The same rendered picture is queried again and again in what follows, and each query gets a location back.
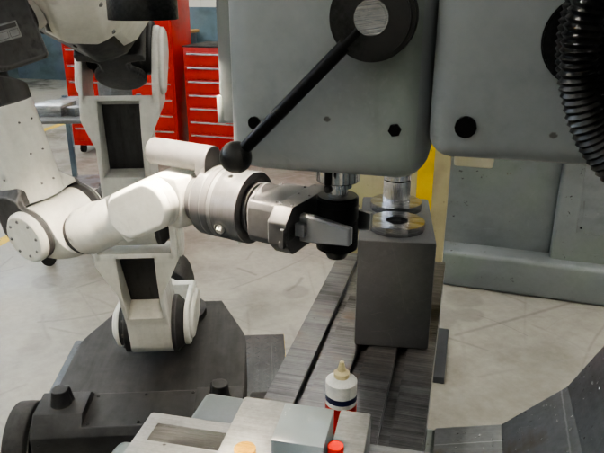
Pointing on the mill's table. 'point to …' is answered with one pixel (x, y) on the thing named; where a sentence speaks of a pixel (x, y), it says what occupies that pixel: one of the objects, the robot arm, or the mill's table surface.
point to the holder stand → (395, 275)
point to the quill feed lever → (348, 31)
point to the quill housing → (330, 92)
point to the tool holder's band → (337, 201)
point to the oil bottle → (341, 392)
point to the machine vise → (155, 426)
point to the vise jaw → (253, 425)
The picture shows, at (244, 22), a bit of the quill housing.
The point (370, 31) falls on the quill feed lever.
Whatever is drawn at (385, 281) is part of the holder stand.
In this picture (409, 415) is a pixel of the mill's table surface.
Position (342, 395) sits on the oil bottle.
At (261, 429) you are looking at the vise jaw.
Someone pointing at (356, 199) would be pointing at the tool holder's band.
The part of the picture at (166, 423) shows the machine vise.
